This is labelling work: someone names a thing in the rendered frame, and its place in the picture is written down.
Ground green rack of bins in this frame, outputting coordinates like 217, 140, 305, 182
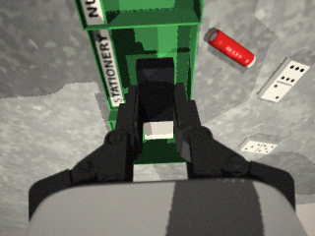
74, 0, 205, 165

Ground red battery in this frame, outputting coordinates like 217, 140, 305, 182
209, 29, 256, 68

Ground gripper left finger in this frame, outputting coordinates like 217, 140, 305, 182
29, 85, 143, 222

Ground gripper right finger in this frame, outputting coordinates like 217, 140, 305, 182
173, 83, 296, 213

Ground white domino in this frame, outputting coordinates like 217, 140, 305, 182
259, 58, 310, 102
240, 137, 278, 154

